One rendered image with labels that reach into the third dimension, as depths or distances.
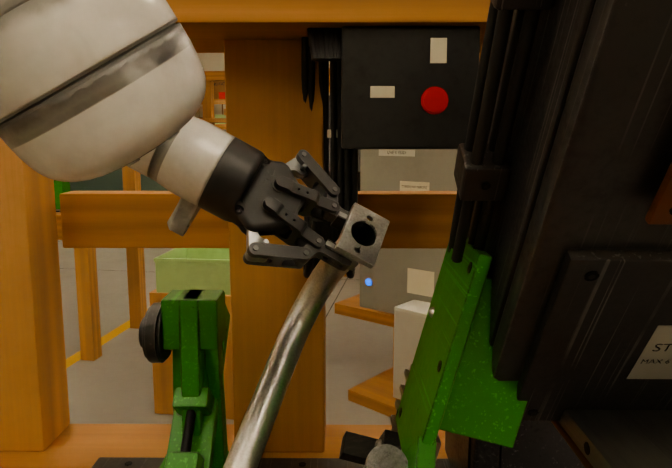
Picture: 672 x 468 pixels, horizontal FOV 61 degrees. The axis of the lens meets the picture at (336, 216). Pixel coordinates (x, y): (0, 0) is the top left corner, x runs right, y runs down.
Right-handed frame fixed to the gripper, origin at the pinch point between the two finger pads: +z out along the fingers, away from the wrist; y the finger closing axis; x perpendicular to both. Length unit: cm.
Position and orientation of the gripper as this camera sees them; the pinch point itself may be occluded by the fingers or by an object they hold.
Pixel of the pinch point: (345, 241)
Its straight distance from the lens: 56.5
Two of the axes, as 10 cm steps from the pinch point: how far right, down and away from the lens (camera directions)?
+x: -3.6, 4.4, 8.2
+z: 8.7, 4.7, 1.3
